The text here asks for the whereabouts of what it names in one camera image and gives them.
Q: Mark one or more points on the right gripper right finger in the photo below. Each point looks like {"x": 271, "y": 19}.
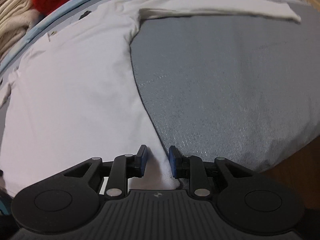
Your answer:
{"x": 244, "y": 199}

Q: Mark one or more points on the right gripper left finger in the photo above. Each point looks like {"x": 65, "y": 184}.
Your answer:
{"x": 72, "y": 198}

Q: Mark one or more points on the white long-sleeve shirt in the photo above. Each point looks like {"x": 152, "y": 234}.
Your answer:
{"x": 74, "y": 95}

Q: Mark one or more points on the cream folded blanket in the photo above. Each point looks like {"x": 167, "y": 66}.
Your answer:
{"x": 17, "y": 18}

